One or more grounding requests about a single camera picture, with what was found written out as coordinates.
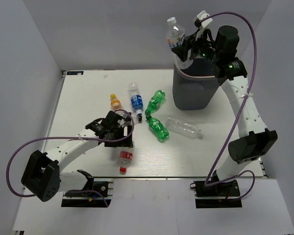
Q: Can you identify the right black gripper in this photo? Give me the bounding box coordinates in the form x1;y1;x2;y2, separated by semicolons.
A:
171;27;221;63

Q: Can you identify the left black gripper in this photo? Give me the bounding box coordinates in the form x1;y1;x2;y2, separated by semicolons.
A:
105;125;133;147

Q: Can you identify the red label red cap bottle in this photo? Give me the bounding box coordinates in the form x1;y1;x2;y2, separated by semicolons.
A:
118;147;134;174

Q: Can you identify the white cap labelled bottle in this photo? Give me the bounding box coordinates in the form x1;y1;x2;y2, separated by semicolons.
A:
166;17;193;70

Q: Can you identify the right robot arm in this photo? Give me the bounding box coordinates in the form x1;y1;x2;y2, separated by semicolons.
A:
172;25;277;195

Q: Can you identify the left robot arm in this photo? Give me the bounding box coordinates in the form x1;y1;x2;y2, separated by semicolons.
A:
21;110;135;202

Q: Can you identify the grey mesh waste bin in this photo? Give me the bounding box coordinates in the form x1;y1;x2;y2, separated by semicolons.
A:
172;58;219;111

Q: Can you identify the black label clear bottle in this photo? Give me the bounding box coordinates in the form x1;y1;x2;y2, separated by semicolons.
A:
124;112;142;124

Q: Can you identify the lower green plastic bottle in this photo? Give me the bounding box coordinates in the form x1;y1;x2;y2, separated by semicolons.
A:
146;115;170;141

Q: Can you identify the green plastic bottle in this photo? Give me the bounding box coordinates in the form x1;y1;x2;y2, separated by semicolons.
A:
145;90;166;115
146;115;170;141

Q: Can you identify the orange cap small bottle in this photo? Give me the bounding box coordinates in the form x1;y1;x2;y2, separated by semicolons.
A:
110;94;124;116

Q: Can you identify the blue label clear bottle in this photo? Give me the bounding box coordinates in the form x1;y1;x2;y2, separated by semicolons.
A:
128;83;143;116

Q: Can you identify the upper green plastic bottle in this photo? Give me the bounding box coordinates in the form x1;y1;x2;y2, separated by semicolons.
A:
145;90;166;115

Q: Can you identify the clear unlabelled plastic bottle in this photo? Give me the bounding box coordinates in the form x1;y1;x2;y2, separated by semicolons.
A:
165;116;203;139

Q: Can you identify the blue corner label sticker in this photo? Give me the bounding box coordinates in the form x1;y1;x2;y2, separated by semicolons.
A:
67;71;84;75

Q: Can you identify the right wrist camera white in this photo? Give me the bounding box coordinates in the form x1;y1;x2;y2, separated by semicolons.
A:
194;10;213;40

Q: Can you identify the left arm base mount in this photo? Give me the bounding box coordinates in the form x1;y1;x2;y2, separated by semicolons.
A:
61;179;114;208

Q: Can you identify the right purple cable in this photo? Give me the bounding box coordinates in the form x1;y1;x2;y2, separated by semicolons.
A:
204;11;257;200

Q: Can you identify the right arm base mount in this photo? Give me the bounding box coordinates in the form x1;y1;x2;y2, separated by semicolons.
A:
190;180;242;209

